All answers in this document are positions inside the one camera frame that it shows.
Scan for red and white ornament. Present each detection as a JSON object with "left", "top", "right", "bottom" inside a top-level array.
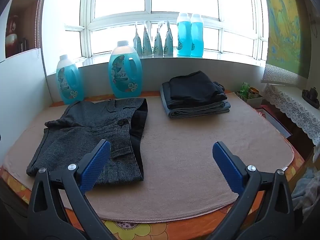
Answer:
[{"left": 6, "top": 16, "right": 19, "bottom": 53}]

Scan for wooden wall shelf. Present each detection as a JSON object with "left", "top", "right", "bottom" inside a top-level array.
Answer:
[{"left": 5, "top": 0, "right": 48, "bottom": 59}]

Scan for beige mat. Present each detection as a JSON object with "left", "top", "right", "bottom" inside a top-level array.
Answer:
[{"left": 1, "top": 91, "right": 293, "bottom": 223}]

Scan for large blue detergent jug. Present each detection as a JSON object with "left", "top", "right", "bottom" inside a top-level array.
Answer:
[{"left": 108, "top": 41, "right": 143, "bottom": 98}]

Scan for white framed window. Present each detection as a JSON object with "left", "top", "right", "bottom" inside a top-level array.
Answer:
[{"left": 64, "top": 0, "right": 269, "bottom": 62}]

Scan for folded black pants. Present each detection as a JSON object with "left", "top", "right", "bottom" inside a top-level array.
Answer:
[{"left": 169, "top": 70, "right": 228, "bottom": 107}]

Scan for small blue detergent jug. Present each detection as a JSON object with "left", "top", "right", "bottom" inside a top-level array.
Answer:
[{"left": 56, "top": 54, "right": 82, "bottom": 105}]

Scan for white storage box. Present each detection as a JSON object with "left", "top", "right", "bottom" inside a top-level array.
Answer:
[{"left": 236, "top": 91, "right": 264, "bottom": 109}]

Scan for landscape wall scroll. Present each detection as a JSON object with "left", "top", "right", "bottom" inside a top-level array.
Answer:
[{"left": 261, "top": 0, "right": 309, "bottom": 85}]

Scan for tall blue detergent bottle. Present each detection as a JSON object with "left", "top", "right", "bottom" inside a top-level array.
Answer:
[
  {"left": 190, "top": 14, "right": 205, "bottom": 57},
  {"left": 176, "top": 13, "right": 192, "bottom": 56}
]

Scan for green carton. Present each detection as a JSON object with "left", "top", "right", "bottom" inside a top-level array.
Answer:
[{"left": 239, "top": 82, "right": 249, "bottom": 98}]

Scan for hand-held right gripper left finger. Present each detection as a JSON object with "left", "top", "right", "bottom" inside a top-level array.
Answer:
[{"left": 27, "top": 139, "right": 118, "bottom": 240}]

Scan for orange floral tablecloth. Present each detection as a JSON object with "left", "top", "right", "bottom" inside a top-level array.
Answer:
[{"left": 0, "top": 90, "right": 305, "bottom": 240}]

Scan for white lace cloth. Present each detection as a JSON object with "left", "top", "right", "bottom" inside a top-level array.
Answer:
[{"left": 264, "top": 84, "right": 320, "bottom": 145}]

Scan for folded blue jeans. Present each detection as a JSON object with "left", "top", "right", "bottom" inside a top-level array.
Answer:
[{"left": 160, "top": 81, "right": 232, "bottom": 119}]

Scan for dark ship model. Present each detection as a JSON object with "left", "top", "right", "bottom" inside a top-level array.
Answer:
[{"left": 302, "top": 87, "right": 320, "bottom": 109}]

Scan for grey houndstooth pants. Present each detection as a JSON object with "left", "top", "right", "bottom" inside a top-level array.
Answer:
[{"left": 26, "top": 98, "right": 148, "bottom": 184}]

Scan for crumpled pale cloth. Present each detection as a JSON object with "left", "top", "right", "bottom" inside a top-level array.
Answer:
[{"left": 291, "top": 167, "right": 320, "bottom": 215}]

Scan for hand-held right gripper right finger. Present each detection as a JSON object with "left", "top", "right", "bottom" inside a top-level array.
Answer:
[{"left": 207, "top": 141, "right": 294, "bottom": 240}]

